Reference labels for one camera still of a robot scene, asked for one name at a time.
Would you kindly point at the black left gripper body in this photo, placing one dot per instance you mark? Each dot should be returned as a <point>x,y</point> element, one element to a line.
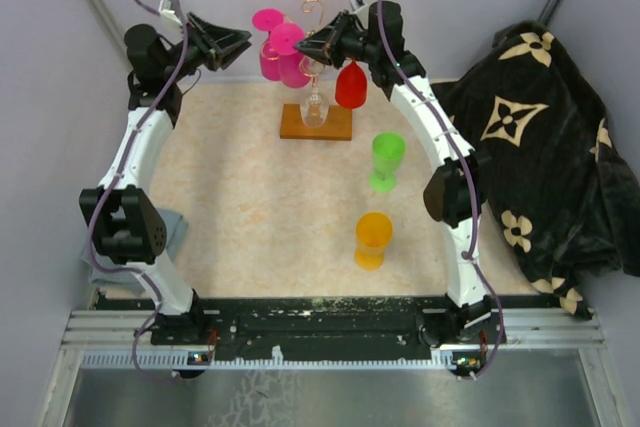
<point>191,38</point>

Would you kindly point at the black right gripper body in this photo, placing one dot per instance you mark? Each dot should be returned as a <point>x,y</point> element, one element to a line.
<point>345,44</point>

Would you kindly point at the red plastic wine glass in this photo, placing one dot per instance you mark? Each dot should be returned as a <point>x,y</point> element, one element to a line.
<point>351,87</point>

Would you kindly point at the magenta plastic wine glass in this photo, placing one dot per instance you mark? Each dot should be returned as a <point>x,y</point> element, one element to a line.
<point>265,20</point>

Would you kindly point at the clear wine glass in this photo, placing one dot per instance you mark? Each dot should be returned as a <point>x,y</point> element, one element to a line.
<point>315,109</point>

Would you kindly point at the gold wire wine glass rack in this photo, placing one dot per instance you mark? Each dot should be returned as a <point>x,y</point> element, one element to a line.
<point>338,127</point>

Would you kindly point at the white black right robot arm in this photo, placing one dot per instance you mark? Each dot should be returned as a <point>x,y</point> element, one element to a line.
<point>453,197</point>

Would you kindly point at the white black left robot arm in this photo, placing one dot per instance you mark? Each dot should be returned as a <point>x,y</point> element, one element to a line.
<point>126,233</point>

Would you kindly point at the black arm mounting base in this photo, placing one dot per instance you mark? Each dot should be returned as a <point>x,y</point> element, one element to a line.
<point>322,333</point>

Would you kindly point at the green plastic wine glass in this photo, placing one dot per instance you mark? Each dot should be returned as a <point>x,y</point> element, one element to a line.
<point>388,150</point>

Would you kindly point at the orange plastic wine glass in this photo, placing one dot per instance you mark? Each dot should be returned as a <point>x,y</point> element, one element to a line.
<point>373,233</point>

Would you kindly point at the grey blue cloth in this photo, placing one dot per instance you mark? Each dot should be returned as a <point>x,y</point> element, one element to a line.
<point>176,226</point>

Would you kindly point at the black floral blanket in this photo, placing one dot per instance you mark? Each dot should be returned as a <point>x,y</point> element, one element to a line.
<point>566,201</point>

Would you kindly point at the aluminium frame rail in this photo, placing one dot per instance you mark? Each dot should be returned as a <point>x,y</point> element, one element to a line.
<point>549,371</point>

